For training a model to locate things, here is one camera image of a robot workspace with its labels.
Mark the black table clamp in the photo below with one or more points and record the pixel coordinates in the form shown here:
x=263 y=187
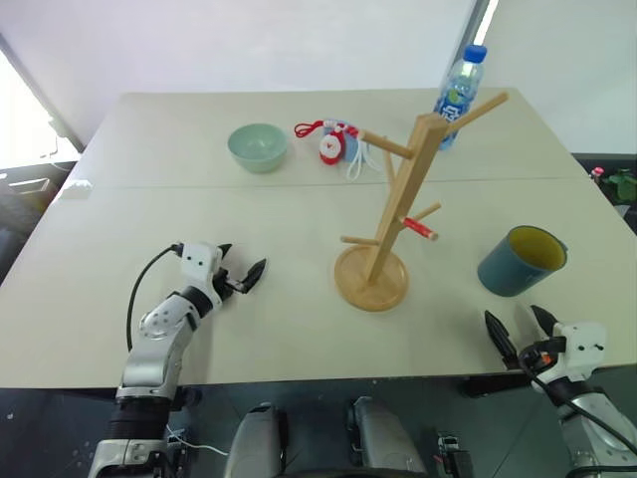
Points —
x=492 y=384

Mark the black window frame bar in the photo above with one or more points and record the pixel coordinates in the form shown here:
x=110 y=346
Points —
x=40 y=94

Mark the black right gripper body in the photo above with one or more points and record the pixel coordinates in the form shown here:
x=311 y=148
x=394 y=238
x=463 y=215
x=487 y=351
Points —
x=540 y=356

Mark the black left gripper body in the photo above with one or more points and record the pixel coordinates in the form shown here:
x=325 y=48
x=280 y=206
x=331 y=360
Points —
x=226 y=285

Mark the light green bowl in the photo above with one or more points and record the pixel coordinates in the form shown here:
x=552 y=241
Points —
x=256 y=152

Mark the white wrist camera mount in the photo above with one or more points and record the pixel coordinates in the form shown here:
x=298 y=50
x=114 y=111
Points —
x=582 y=348
x=199 y=261

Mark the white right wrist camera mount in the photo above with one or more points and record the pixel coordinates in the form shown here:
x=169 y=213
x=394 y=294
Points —
x=582 y=348

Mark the wooden mug tree stand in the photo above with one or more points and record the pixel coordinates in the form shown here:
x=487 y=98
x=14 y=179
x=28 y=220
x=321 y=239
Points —
x=398 y=199

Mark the small black device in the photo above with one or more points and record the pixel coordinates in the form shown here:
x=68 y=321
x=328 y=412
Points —
x=454 y=455

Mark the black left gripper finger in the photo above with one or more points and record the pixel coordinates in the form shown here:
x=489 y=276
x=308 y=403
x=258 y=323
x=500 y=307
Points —
x=226 y=249
x=256 y=273

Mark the grey rounded robot leg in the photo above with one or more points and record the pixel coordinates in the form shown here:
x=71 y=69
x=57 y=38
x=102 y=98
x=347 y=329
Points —
x=256 y=440
x=383 y=438

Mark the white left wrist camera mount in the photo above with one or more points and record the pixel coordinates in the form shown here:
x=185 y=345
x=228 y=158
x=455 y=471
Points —
x=199 y=261

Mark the clear water bottle blue cap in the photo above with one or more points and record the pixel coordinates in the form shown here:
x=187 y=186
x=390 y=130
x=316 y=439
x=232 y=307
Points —
x=460 y=84

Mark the red white knitted charm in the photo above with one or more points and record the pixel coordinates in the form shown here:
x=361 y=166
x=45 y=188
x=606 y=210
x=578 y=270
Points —
x=332 y=149

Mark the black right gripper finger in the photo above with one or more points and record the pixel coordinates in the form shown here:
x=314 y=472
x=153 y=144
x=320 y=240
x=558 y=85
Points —
x=544 y=321
x=502 y=338

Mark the green potted plant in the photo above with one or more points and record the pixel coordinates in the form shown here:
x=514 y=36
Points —
x=622 y=184

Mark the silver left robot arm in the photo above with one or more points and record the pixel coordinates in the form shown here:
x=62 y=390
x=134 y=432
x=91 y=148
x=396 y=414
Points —
x=149 y=348

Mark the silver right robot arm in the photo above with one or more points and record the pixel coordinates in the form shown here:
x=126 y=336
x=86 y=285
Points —
x=592 y=418

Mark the blue mug yellow inside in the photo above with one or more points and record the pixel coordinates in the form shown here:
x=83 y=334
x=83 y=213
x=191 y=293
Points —
x=512 y=271

